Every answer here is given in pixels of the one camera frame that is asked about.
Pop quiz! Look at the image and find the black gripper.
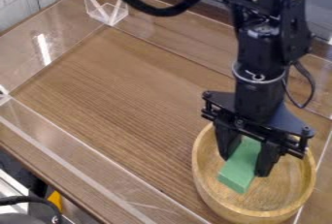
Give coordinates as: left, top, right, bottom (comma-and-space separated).
201, 70, 314, 177

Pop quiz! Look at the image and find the green rectangular block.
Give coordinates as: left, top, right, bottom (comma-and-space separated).
219, 137, 262, 194

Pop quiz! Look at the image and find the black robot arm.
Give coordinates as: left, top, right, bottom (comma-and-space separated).
203, 0, 315, 176

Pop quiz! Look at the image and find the brown wooden bowl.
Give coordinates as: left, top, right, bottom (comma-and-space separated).
192, 124, 317, 224

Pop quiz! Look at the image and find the black and yellow device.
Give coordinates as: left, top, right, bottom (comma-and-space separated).
0, 156, 89, 224

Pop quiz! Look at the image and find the clear acrylic tray wall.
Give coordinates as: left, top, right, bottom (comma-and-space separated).
0, 93, 209, 224

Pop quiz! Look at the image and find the clear acrylic corner bracket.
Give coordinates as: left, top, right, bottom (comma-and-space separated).
85, 0, 129, 26

